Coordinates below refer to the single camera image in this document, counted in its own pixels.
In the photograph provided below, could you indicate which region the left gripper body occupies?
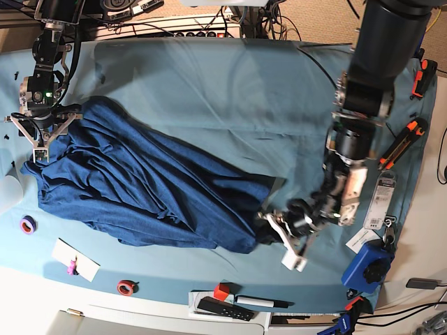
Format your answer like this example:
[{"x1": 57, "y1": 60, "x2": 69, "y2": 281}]
[{"x1": 284, "y1": 198, "x2": 320, "y2": 238}]

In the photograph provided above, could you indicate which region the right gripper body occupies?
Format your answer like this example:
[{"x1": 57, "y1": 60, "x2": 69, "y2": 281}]
[{"x1": 10, "y1": 104, "x2": 82, "y2": 140}]

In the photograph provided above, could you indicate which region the dark blue t-shirt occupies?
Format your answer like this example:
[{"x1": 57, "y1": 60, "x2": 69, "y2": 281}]
[{"x1": 21, "y1": 97, "x2": 274, "y2": 254}]

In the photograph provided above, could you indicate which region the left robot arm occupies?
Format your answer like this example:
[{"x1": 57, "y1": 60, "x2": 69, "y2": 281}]
[{"x1": 259, "y1": 1, "x2": 446, "y2": 244}]

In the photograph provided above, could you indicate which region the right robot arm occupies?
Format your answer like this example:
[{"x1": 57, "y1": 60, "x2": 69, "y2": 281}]
[{"x1": 10, "y1": 1, "x2": 85, "y2": 143}]

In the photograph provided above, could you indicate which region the white label card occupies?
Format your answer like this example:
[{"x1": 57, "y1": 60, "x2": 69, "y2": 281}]
[{"x1": 346, "y1": 228, "x2": 380, "y2": 254}]

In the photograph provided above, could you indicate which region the white black marker pen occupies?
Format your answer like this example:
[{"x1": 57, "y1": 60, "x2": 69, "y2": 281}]
[{"x1": 235, "y1": 295, "x2": 293, "y2": 308}]

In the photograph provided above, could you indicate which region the clear blister retail package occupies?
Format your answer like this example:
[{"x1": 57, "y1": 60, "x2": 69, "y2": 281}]
[{"x1": 363, "y1": 170, "x2": 397, "y2": 230}]

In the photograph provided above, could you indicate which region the red cube block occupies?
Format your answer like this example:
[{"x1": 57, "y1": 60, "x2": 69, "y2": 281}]
[{"x1": 213, "y1": 283, "x2": 230, "y2": 302}]

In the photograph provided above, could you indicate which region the blue box with knob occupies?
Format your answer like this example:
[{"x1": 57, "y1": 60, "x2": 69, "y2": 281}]
[{"x1": 342, "y1": 239, "x2": 395, "y2": 294}]

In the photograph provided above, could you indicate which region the black remote control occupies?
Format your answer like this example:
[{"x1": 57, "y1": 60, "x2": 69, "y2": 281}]
[{"x1": 198, "y1": 297, "x2": 255, "y2": 321}]

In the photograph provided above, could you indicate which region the purple tape roll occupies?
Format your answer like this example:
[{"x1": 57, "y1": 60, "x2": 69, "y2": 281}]
[{"x1": 20, "y1": 216, "x2": 37, "y2": 235}]

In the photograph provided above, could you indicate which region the light blue table cloth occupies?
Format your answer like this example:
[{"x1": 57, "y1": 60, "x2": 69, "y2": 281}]
[{"x1": 0, "y1": 37, "x2": 438, "y2": 313}]

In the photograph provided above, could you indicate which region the blue black clamp bottom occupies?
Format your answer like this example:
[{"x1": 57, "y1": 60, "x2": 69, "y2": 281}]
[{"x1": 317, "y1": 296, "x2": 372, "y2": 335}]

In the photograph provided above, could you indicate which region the white paper card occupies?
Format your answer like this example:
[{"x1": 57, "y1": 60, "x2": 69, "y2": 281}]
[{"x1": 52, "y1": 239, "x2": 100, "y2": 282}]

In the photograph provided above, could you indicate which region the black phone device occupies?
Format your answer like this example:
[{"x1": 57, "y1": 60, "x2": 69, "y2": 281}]
[{"x1": 406, "y1": 278, "x2": 439, "y2": 290}]

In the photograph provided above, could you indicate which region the orange black utility knife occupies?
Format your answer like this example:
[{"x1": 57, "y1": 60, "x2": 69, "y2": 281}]
[{"x1": 378, "y1": 117, "x2": 428, "y2": 171}]

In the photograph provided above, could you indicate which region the small pink toy figure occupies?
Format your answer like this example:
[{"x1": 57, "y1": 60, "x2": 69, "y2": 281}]
[{"x1": 67, "y1": 257, "x2": 78, "y2": 276}]

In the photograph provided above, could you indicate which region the red tape roll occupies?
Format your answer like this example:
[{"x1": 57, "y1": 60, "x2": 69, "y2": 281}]
[{"x1": 117, "y1": 280, "x2": 138, "y2": 297}]

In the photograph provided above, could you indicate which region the white power strip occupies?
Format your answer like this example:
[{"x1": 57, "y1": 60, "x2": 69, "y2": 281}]
[{"x1": 87, "y1": 13, "x2": 241, "y2": 40}]

